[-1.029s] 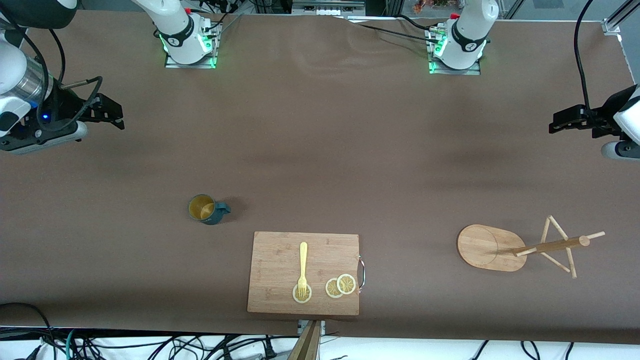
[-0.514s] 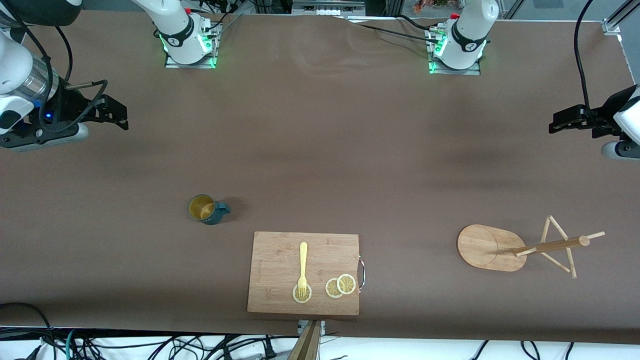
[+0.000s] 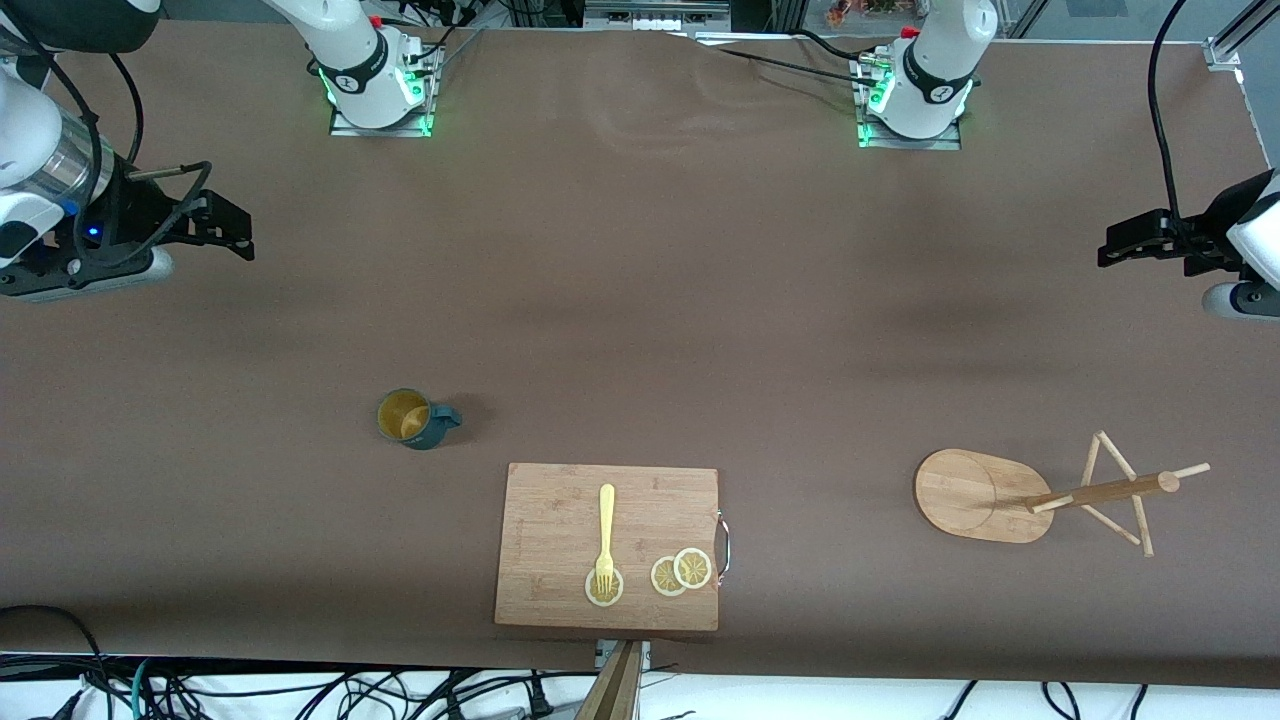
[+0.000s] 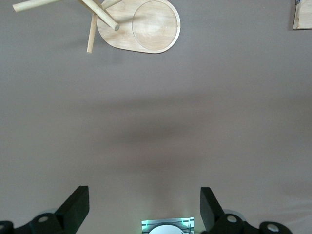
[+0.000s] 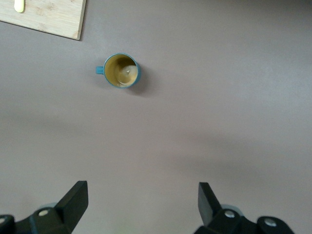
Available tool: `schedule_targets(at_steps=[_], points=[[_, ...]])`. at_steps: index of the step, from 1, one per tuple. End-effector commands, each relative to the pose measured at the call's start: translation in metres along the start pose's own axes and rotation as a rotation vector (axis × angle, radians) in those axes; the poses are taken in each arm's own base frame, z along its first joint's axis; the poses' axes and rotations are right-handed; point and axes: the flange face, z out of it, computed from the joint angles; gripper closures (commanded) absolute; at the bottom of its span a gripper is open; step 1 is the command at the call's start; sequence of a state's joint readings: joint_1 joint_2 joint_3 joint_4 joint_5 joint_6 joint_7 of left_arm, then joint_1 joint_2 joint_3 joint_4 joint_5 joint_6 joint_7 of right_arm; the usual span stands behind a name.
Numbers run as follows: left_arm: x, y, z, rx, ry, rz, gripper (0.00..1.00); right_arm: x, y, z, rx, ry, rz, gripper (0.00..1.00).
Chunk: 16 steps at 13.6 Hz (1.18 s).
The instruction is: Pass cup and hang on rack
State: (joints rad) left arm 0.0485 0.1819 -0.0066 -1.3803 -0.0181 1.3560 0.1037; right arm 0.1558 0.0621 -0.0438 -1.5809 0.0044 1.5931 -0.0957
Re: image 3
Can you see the brown table cover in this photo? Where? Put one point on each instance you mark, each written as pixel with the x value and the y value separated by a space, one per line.
pixel 640 300

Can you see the lemon slice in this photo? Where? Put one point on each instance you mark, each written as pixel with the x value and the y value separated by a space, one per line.
pixel 660 580
pixel 592 596
pixel 692 568

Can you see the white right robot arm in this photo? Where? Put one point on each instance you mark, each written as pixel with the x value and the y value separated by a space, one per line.
pixel 350 50

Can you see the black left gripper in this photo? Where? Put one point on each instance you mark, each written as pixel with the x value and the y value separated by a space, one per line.
pixel 1211 225

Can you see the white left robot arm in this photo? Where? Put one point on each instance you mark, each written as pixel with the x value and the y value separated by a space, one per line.
pixel 935 60

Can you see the wooden cup rack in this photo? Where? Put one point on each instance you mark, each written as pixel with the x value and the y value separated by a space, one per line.
pixel 975 495

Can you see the white power strip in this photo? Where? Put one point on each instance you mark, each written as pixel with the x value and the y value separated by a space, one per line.
pixel 650 18

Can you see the small metal bracket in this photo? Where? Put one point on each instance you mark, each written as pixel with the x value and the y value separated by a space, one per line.
pixel 603 652

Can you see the teal mug yellow inside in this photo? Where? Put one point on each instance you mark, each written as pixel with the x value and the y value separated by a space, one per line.
pixel 432 428

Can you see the yellow plastic fork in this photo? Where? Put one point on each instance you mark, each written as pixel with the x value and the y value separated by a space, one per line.
pixel 606 520

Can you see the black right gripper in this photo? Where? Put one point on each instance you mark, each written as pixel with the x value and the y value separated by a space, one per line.
pixel 133 212

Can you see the wooden post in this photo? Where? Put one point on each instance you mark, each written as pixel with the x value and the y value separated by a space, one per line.
pixel 615 695

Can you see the bamboo cutting board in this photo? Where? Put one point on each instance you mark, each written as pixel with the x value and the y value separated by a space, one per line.
pixel 560 540

